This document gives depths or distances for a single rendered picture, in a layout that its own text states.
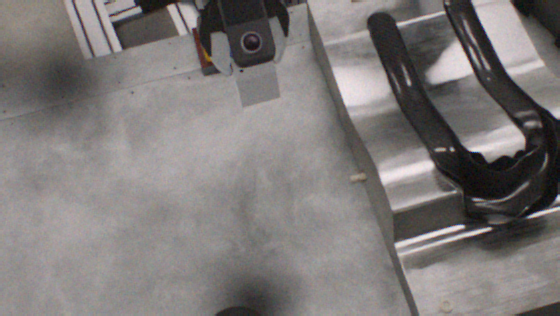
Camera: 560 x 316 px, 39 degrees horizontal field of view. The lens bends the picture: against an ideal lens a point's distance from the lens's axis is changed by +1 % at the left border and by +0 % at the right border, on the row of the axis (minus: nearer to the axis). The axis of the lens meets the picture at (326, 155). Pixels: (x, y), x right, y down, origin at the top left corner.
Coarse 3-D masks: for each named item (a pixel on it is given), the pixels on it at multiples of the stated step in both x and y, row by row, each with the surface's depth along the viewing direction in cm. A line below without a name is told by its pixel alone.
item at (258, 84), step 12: (240, 72) 95; (252, 72) 95; (264, 72) 95; (240, 84) 95; (252, 84) 95; (264, 84) 96; (276, 84) 97; (240, 96) 97; (252, 96) 97; (264, 96) 98; (276, 96) 99
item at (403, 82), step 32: (448, 0) 108; (384, 32) 107; (480, 32) 105; (384, 64) 103; (480, 64) 103; (416, 96) 101; (512, 96) 98; (416, 128) 95; (448, 128) 93; (544, 128) 93; (448, 160) 93; (480, 160) 88; (512, 160) 87; (544, 160) 94; (480, 192) 93; (512, 192) 94; (544, 192) 92
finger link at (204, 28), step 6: (204, 12) 87; (198, 18) 88; (204, 18) 86; (198, 24) 88; (204, 24) 87; (210, 24) 87; (198, 30) 88; (204, 30) 88; (210, 30) 88; (216, 30) 88; (204, 36) 89; (210, 36) 89; (204, 42) 90; (210, 42) 90; (204, 48) 90; (210, 48) 91; (210, 54) 91
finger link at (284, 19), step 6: (276, 0) 87; (282, 0) 89; (276, 6) 88; (282, 6) 88; (276, 12) 89; (282, 12) 89; (288, 12) 89; (282, 18) 90; (288, 18) 90; (282, 24) 91; (288, 24) 91; (282, 30) 92; (288, 30) 92; (288, 36) 93
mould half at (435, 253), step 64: (320, 0) 109; (320, 64) 114; (448, 64) 103; (512, 64) 102; (384, 128) 96; (512, 128) 92; (384, 192) 89; (448, 192) 88; (448, 256) 91; (512, 256) 91
